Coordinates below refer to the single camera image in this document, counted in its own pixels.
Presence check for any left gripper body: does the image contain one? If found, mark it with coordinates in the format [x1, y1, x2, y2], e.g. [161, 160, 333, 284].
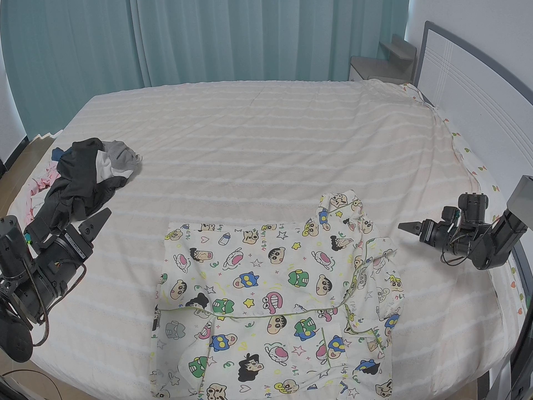
[23, 222, 95, 312]

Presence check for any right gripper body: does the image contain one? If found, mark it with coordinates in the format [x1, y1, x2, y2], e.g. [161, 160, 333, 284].
[420, 218, 459, 252]

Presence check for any blue-green curtain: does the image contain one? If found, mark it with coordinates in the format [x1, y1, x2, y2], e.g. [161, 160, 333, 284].
[0, 0, 144, 141]
[129, 0, 413, 87]

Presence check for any grey bedside table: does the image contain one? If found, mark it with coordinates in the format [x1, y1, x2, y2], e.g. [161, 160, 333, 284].
[349, 34, 418, 84]

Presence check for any black cable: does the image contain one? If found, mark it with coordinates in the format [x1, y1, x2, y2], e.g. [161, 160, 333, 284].
[35, 263, 87, 348]

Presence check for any bed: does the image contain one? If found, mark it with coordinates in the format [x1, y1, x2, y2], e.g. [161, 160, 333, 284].
[6, 20, 533, 400]

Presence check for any pile of clothes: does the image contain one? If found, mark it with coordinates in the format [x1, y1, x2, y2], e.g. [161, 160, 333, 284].
[26, 137, 143, 232]

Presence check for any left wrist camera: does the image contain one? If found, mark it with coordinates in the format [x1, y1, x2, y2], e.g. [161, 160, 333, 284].
[24, 219, 64, 249]

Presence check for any white printed pyjama top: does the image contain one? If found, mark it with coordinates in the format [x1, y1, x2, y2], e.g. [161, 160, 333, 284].
[149, 189, 402, 400]

